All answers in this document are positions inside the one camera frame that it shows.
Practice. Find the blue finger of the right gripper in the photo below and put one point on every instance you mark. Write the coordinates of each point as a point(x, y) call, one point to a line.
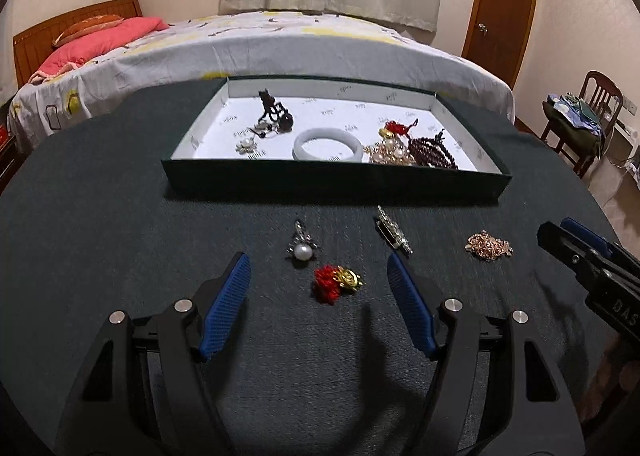
point(595, 241)

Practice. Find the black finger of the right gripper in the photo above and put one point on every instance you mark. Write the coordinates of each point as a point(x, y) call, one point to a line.
point(584, 262)

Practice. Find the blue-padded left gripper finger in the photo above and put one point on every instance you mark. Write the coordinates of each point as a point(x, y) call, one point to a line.
point(141, 388)

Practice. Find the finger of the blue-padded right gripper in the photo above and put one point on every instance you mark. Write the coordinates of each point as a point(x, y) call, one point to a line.
point(527, 410)

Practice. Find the red gold knot charm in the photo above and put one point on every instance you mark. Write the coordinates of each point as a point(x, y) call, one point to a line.
point(331, 282)

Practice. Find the red tassel gold charm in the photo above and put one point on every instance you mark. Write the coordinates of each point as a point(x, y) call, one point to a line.
point(393, 129)

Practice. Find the pearl flower brooch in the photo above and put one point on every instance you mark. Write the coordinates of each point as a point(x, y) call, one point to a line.
point(246, 146)

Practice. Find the white jade bangle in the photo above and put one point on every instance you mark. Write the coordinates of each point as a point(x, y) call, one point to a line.
point(329, 134)

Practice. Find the black cord pendant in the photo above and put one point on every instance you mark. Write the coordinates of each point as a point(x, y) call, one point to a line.
point(275, 119)

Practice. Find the clothes pile on chair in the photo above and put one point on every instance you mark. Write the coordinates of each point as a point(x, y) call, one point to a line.
point(567, 120)

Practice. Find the dark wooden chair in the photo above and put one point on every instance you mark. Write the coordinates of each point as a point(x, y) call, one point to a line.
point(602, 96)

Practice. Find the dark grey table cloth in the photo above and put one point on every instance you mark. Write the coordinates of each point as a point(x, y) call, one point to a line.
point(88, 225)

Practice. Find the silver crystal bar brooch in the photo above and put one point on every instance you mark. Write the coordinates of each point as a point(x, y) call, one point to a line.
point(392, 233)

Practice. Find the silver pearl pendant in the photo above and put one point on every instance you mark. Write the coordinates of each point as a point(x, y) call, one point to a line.
point(302, 247)

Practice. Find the green tray white lining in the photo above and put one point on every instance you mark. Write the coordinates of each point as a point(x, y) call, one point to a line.
point(323, 141)

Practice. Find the dark wooden nightstand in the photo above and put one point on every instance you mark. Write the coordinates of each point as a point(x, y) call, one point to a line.
point(11, 158)

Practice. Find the brown wooden door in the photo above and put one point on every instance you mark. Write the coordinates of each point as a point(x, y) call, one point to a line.
point(498, 34)

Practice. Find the bed with patterned sheet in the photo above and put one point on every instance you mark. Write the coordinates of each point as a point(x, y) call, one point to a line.
point(253, 43)

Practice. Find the pink pillow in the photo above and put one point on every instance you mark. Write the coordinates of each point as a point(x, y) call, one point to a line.
point(75, 54)

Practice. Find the wooden headboard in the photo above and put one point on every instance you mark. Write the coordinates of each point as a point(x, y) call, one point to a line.
point(34, 45)

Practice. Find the orange cushion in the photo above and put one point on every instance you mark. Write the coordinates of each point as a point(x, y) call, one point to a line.
point(85, 27)

